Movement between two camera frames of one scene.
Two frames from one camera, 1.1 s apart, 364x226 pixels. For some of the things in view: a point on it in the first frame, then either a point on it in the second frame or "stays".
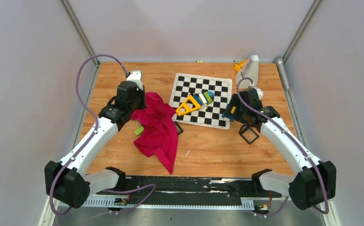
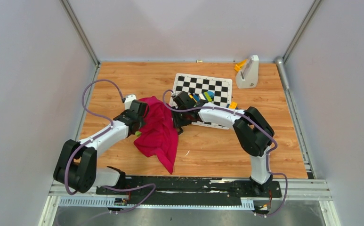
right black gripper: x=235 y=101 → x=178 y=123
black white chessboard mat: x=184 y=84 stays
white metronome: x=248 y=76 stays
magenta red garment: x=159 y=136 stays
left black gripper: x=142 y=93 → x=141 y=120
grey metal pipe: x=279 y=61 stays
